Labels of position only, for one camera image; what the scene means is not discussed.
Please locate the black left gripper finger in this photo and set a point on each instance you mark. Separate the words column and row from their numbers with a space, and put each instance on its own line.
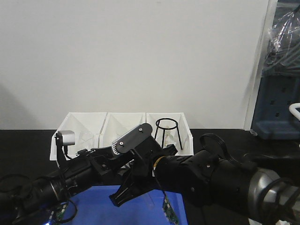
column 102, row 152

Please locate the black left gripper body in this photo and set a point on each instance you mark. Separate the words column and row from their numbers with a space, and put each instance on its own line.
column 86, row 170

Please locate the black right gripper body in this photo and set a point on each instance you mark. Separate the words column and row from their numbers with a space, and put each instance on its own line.
column 139, row 180

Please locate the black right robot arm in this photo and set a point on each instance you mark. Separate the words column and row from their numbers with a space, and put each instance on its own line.
column 208, row 177

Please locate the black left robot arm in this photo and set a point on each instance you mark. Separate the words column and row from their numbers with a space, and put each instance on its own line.
column 24, row 200

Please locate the blue-grey pegboard drying rack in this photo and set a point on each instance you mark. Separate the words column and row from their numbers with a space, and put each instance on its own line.
column 272, row 118

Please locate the glass beakers in left bin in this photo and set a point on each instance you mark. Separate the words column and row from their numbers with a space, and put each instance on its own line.
column 86, row 139

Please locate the left white storage bin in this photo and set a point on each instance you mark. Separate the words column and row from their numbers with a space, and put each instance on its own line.
column 83, row 121

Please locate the white storage bin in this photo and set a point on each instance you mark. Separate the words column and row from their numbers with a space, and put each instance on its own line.
column 117, row 124
column 83, row 121
column 186, row 136

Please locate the middle white storage bin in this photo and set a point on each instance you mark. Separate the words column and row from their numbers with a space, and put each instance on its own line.
column 117, row 124

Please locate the blue plastic tray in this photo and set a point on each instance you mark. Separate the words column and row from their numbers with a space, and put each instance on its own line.
column 95, row 208

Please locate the glass flask under tripod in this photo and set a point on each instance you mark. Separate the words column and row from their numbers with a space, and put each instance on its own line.
column 169, row 137

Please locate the right white storage bin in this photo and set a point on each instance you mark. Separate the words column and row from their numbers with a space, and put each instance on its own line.
column 186, row 136

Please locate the white laboratory faucet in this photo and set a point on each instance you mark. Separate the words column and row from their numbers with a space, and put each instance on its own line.
column 294, row 110

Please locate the clear plastic bag of pegs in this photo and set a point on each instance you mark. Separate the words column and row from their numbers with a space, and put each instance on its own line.
column 283, row 51

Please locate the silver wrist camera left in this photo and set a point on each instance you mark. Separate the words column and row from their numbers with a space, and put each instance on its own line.
column 63, row 139

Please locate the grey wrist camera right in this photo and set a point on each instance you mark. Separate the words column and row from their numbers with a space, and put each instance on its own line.
column 131, row 139

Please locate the black wire tripod stand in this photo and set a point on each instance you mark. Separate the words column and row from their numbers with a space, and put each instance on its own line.
column 160, row 124

